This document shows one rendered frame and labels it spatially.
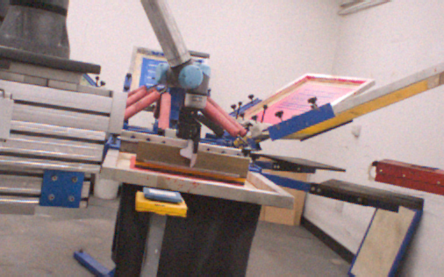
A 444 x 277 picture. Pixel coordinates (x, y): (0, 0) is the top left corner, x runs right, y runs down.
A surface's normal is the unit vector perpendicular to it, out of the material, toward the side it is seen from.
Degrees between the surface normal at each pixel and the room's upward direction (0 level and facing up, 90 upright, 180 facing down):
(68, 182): 90
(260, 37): 90
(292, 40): 90
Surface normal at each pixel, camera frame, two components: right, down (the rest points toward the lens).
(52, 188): 0.47, 0.20
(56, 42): 0.75, -0.08
